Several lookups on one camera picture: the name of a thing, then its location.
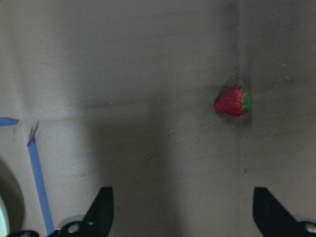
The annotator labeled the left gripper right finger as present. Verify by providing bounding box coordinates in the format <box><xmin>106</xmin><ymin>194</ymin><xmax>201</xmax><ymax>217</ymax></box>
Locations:
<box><xmin>252</xmin><ymin>187</ymin><xmax>316</xmax><ymax>237</ymax></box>

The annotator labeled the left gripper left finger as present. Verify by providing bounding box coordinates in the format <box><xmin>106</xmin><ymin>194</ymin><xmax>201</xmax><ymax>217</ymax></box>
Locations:
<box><xmin>0</xmin><ymin>186</ymin><xmax>115</xmax><ymax>237</ymax></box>

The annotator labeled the light green plate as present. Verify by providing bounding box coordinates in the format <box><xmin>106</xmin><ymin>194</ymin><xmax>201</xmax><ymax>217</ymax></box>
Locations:
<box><xmin>0</xmin><ymin>197</ymin><xmax>10</xmax><ymax>237</ymax></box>

